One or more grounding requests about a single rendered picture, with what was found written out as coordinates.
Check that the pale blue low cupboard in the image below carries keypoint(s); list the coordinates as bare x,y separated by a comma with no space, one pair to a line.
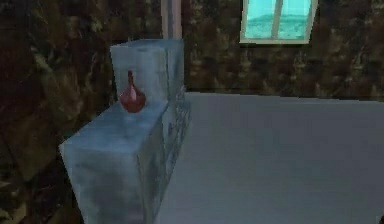
116,153

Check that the pale blue tall cupboard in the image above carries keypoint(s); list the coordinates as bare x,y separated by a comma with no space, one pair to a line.
150,66

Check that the dark red round vase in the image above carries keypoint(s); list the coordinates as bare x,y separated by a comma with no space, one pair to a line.
132,99

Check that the pale pink door frame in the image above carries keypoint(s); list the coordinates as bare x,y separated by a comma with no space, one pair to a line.
171,18

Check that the white framed window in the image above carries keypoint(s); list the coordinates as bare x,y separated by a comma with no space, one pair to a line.
278,20

